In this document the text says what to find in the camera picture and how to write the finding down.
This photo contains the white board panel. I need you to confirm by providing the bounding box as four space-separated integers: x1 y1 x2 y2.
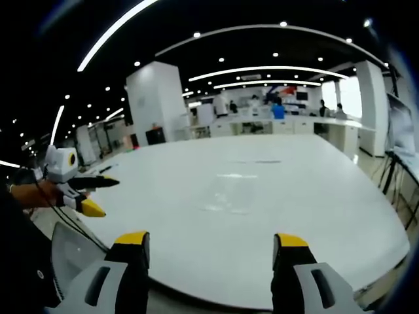
386 92 417 156

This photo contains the black cabinet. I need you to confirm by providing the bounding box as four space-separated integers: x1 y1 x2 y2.
145 127 167 147

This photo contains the long ceiling light strip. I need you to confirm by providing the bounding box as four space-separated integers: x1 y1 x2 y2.
77 0 159 73
188 66 350 82

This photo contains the clear resealable plastic bag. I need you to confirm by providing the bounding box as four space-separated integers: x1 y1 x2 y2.
198 159 283 214

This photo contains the person's left hand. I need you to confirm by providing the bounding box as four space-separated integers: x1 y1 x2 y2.
9 167 66 210

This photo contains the person's black clothing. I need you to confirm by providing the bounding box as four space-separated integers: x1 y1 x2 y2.
0 186 68 314

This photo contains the black cable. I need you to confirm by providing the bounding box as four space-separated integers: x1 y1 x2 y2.
34 178 109 253

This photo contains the white square pillar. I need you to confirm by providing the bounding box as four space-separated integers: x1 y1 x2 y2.
125 60 191 147

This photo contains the grey chair back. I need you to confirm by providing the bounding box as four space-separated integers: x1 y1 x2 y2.
51 221 109 301

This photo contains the long white counter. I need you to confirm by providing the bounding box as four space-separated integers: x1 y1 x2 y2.
191 114 377 157

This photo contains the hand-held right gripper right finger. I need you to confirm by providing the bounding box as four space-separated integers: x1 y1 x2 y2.
270 232 365 314

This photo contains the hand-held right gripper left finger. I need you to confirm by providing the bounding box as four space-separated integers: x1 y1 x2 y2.
45 230 151 314

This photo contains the black-legged side table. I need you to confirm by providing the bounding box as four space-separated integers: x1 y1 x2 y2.
376 147 419 231

